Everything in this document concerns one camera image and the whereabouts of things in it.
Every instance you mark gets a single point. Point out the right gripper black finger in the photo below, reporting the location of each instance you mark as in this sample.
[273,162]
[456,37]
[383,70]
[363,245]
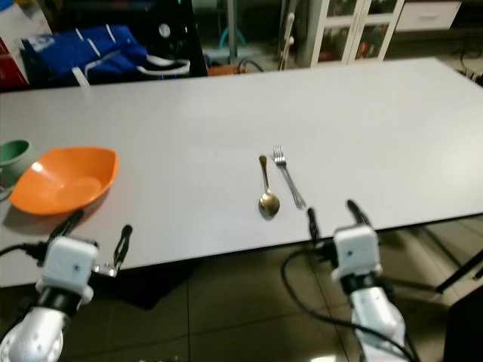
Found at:
[314,226]
[358,214]

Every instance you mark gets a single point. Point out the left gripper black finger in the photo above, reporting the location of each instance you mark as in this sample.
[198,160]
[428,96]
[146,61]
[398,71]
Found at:
[123,245]
[68,226]

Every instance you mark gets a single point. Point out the green ceramic mug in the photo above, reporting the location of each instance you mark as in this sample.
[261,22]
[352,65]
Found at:
[15,154]

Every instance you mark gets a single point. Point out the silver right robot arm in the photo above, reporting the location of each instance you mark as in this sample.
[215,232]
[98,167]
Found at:
[377,324]

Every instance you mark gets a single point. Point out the orange plastic bowl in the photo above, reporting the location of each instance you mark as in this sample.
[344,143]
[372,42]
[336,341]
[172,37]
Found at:
[64,185]

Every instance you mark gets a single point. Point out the gold metal spoon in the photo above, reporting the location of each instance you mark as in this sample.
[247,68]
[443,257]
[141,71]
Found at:
[269,204]

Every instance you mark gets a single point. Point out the silver metal fork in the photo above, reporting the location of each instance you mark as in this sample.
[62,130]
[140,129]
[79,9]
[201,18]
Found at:
[291,181]

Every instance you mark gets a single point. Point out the red cardboard box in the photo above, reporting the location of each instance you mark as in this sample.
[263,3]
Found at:
[11,74]

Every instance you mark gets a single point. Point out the blue bag with white trim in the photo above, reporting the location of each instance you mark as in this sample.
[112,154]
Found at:
[79,54]

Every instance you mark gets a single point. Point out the black and white sneaker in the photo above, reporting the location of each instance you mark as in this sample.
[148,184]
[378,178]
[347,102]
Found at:
[164,66]

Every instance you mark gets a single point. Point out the white glass-door cabinet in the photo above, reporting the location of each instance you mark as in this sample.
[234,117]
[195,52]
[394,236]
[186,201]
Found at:
[347,30]

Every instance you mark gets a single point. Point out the white drawer unit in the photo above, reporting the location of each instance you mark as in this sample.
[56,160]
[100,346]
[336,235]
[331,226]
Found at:
[426,15]

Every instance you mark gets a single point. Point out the black machine with round gauge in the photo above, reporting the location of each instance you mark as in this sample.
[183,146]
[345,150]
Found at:
[185,38]

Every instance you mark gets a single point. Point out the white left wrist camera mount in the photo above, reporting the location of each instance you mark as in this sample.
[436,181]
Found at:
[68,264]

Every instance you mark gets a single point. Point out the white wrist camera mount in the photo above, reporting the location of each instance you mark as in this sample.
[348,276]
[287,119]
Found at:
[68,264]
[355,253]

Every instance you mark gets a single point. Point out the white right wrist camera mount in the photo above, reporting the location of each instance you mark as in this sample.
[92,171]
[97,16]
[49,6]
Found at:
[355,253]

